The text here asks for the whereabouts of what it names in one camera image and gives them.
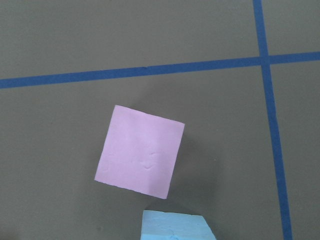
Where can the light blue block left side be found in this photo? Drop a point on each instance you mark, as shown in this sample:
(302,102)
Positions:
(159,225)

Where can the pink foam block near left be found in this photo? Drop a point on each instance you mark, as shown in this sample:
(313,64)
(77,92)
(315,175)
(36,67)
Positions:
(140,152)

